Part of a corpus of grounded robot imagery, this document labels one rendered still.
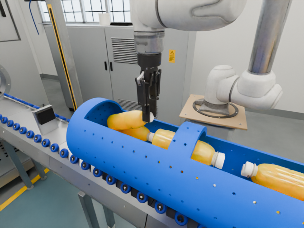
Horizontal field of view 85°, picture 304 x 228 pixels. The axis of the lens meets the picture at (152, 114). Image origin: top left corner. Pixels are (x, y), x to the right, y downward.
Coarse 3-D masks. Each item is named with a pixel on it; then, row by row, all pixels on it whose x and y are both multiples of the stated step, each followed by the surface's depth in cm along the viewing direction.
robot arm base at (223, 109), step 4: (196, 100) 114; (200, 100) 113; (204, 100) 109; (200, 104) 113; (204, 104) 109; (208, 104) 106; (212, 104) 104; (216, 104) 103; (224, 104) 103; (228, 104) 112; (200, 108) 108; (204, 108) 107; (208, 108) 106; (212, 108) 105; (216, 108) 104; (220, 108) 104; (224, 108) 104; (212, 112) 105; (216, 112) 104; (220, 112) 103; (224, 112) 102; (228, 112) 103
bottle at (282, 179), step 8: (256, 168) 49; (264, 168) 48; (272, 168) 47; (280, 168) 46; (256, 176) 49; (264, 176) 47; (272, 176) 46; (280, 176) 45; (288, 176) 44; (296, 176) 44; (264, 184) 47; (272, 184) 46; (280, 184) 45; (288, 184) 44; (296, 184) 43; (280, 192) 46; (288, 192) 44; (296, 192) 43
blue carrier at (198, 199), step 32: (96, 128) 58; (192, 128) 51; (96, 160) 58; (128, 160) 51; (160, 160) 46; (192, 160) 43; (224, 160) 64; (256, 160) 58; (288, 160) 52; (160, 192) 47; (192, 192) 42; (224, 192) 39; (256, 192) 36; (224, 224) 40; (256, 224) 36; (288, 224) 33
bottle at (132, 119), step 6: (114, 114) 72; (120, 114) 68; (126, 114) 66; (132, 114) 64; (138, 114) 63; (108, 120) 72; (114, 120) 69; (120, 120) 67; (126, 120) 65; (132, 120) 63; (138, 120) 62; (108, 126) 72; (114, 126) 70; (120, 126) 68; (126, 126) 66; (132, 126) 65; (138, 126) 64
